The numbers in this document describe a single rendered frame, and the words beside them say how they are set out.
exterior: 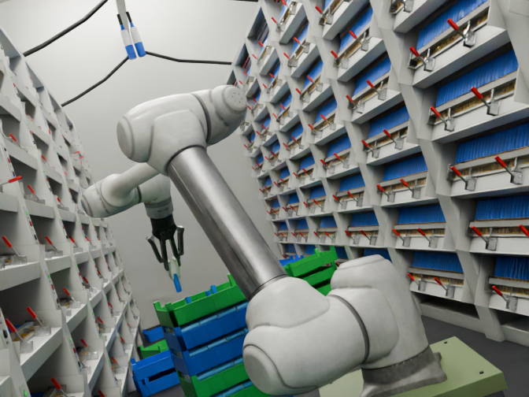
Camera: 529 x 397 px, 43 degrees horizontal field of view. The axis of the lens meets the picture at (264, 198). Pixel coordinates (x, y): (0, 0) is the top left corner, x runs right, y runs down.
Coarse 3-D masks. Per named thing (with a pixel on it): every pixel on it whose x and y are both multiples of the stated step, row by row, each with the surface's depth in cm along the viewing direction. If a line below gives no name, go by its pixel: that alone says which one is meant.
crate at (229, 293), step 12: (228, 276) 238; (216, 288) 237; (228, 288) 218; (180, 300) 232; (192, 300) 233; (204, 300) 215; (216, 300) 216; (228, 300) 218; (240, 300) 219; (156, 312) 228; (168, 312) 210; (180, 312) 212; (192, 312) 213; (204, 312) 214; (168, 324) 215; (180, 324) 211
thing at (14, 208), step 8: (8, 184) 197; (16, 184) 198; (0, 192) 177; (8, 192) 197; (16, 192) 198; (0, 200) 176; (8, 200) 186; (16, 200) 196; (0, 208) 176; (8, 208) 185; (16, 208) 195
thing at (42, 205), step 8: (32, 192) 250; (24, 200) 209; (32, 200) 266; (40, 200) 250; (48, 200) 266; (32, 208) 221; (40, 208) 236; (48, 208) 254; (40, 216) 237; (48, 216) 253
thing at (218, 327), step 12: (240, 312) 218; (216, 324) 215; (228, 324) 217; (240, 324) 218; (168, 336) 222; (180, 336) 211; (192, 336) 212; (204, 336) 213; (216, 336) 215; (180, 348) 210
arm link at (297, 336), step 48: (192, 96) 159; (144, 144) 150; (192, 144) 151; (192, 192) 146; (240, 240) 140; (240, 288) 140; (288, 288) 132; (288, 336) 126; (336, 336) 128; (288, 384) 125
